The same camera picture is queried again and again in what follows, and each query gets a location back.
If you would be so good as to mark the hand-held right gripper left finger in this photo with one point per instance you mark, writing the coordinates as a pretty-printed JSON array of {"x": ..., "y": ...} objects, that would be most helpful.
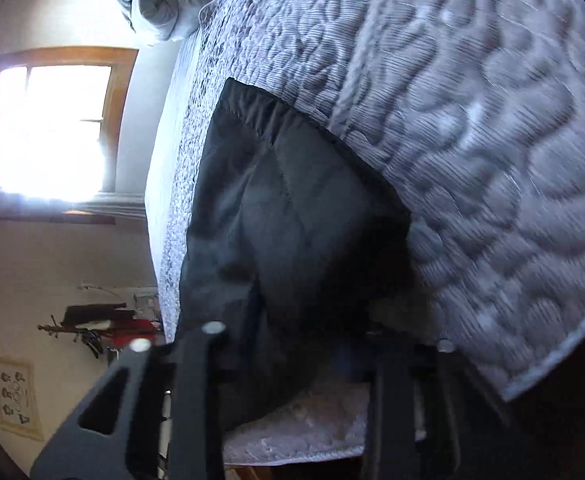
[{"x": 196, "y": 390}]

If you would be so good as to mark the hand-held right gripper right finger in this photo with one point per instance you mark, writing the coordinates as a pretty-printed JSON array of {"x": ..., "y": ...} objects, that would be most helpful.
[{"x": 392, "y": 410}]

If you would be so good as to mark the black pants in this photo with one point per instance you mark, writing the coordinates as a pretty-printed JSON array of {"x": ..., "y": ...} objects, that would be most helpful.
[{"x": 297, "y": 220}]

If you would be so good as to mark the red hanging garment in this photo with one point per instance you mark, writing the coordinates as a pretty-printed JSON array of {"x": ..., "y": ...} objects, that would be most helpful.
[{"x": 137, "y": 334}]

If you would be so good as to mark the black hanging garment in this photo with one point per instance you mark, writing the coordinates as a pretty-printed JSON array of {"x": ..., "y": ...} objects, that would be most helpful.
[{"x": 97, "y": 312}]

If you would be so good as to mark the clothes rack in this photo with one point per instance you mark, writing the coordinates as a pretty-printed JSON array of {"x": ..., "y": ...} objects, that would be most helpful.
[{"x": 67, "y": 330}]

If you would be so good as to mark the light blue bed sheet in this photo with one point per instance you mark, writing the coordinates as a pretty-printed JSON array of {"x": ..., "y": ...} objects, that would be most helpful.
[{"x": 165, "y": 160}]

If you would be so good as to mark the lavender quilted bedspread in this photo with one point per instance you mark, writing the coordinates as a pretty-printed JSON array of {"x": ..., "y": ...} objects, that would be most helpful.
[{"x": 472, "y": 135}]

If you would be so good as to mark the wooden framed window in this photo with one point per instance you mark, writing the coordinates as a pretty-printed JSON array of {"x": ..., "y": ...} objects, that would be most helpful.
[{"x": 47, "y": 125}]

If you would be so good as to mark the folded grey-blue duvet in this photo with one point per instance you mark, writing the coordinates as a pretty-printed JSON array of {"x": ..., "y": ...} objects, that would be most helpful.
[{"x": 172, "y": 0}]

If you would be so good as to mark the wall poster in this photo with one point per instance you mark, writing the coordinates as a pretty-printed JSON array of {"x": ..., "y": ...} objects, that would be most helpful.
[{"x": 17, "y": 395}]

